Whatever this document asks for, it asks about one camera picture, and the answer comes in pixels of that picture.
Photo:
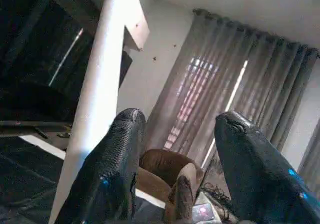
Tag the black work mat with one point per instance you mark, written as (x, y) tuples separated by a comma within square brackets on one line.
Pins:
[(25, 184)]

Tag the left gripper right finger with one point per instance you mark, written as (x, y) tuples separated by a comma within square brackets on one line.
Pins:
[(265, 179)]

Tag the grey pleated curtain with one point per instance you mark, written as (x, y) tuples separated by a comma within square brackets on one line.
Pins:
[(225, 73)]

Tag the black metal rail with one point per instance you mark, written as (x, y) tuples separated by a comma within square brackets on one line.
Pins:
[(35, 127)]

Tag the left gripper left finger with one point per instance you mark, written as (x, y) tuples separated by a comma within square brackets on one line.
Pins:
[(107, 174)]

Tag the white edge strip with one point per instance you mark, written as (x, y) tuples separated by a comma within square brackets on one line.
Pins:
[(42, 146)]

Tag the white plastic table leg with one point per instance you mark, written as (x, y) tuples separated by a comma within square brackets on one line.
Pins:
[(100, 108)]

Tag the brown armchair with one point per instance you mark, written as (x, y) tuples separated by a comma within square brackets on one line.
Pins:
[(165, 174)]

